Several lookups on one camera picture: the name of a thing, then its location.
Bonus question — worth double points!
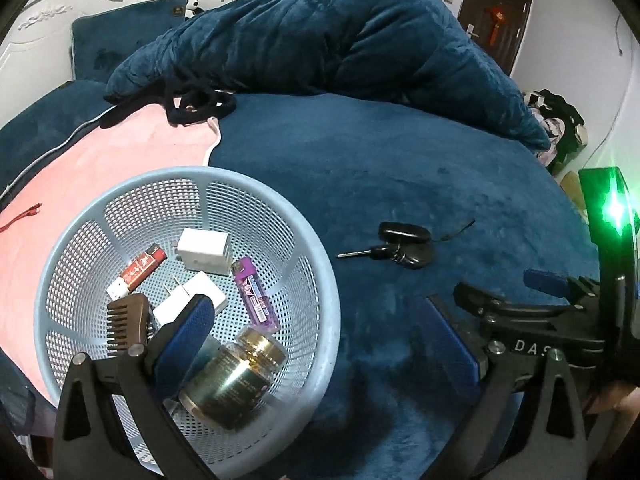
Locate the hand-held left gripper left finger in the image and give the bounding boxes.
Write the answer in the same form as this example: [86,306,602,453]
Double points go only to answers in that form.
[52,294,221,480]

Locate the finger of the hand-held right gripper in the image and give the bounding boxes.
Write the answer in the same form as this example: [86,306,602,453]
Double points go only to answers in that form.
[452,282,601,332]
[523,269,598,306]

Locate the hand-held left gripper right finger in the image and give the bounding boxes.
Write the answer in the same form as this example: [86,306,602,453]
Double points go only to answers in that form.
[415,296,588,480]

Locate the white wall charger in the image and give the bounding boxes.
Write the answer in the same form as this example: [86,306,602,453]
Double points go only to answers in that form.
[151,271,227,332]
[172,228,232,276]

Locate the brown wooden comb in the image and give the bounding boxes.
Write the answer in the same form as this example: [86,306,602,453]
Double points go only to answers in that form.
[106,294,154,359]

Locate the amber jar with gold lid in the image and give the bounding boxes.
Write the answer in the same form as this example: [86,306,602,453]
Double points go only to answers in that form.
[178,326,288,432]

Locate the red lighter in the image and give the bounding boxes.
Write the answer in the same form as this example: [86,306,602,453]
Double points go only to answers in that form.
[106,245,166,307]

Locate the purple lighter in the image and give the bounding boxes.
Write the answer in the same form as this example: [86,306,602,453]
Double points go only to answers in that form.
[233,257,280,334]

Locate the sunglasses with brown case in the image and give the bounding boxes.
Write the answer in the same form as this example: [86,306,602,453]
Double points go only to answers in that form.
[336,219,477,271]

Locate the light blue plastic basket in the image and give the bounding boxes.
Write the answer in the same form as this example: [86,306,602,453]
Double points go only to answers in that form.
[35,166,342,477]

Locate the person's right forearm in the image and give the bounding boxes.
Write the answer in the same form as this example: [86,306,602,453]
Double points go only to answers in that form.
[592,380,640,414]

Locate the cardboard box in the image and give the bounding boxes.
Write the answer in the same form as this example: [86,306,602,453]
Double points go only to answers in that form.
[559,170,589,212]

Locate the pile of clothes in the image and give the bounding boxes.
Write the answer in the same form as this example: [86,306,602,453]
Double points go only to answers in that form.
[521,88,588,177]

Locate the pink towel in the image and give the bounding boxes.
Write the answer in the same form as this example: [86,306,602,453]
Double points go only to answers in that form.
[0,102,224,413]

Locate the dark brown door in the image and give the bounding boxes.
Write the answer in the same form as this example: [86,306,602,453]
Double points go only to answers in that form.
[456,0,536,79]

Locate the red knot ornament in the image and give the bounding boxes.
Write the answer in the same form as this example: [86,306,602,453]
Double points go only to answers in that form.
[483,3,508,47]

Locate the blue plush quilt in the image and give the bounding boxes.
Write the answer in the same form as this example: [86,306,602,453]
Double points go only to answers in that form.
[103,0,553,154]

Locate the panda plush toy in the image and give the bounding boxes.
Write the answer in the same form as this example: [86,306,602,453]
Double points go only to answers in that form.
[166,0,204,22]

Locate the white headboard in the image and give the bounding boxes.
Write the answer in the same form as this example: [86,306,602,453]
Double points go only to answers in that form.
[0,0,153,88]

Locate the red string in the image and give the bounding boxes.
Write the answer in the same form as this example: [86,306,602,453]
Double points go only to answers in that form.
[0,202,44,234]

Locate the black cord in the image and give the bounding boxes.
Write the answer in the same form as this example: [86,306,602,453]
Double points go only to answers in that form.
[100,85,237,129]

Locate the thin wall cable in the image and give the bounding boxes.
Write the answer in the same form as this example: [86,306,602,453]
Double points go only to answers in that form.
[580,7,633,173]

